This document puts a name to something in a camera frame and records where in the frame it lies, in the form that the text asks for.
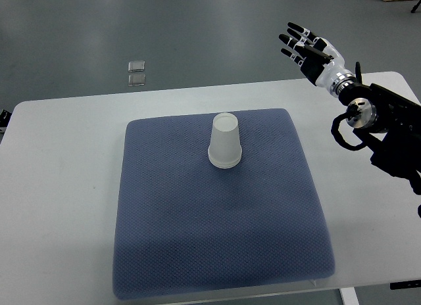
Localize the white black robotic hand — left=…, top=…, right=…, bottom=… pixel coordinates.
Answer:
left=279, top=22, right=353, bottom=92

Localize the white paper cup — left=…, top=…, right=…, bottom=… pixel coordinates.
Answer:
left=208, top=112, right=242, bottom=162
left=208, top=154, right=241, bottom=170

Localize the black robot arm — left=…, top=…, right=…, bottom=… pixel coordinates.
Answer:
left=331, top=62, right=420, bottom=195

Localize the black tripod foot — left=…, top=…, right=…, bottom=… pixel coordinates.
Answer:
left=410, top=0, right=421, bottom=13

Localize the white paper cup on mat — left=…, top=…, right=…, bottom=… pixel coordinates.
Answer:
left=208, top=154, right=241, bottom=170

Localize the upper clear floor plate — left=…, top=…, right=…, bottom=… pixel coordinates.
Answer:
left=128, top=60, right=145, bottom=72

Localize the clear floor plate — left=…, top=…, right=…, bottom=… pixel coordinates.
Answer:
left=128, top=60, right=145, bottom=72
left=128, top=73, right=146, bottom=87

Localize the lower clear floor plate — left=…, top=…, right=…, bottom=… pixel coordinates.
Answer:
left=128, top=73, right=146, bottom=87

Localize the blue textured cushion mat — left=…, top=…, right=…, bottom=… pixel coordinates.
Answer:
left=112, top=108, right=335, bottom=300

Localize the white table leg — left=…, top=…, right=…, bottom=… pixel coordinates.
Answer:
left=339, top=287, right=359, bottom=305

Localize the black table control panel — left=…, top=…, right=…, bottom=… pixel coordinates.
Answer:
left=389, top=279, right=421, bottom=291

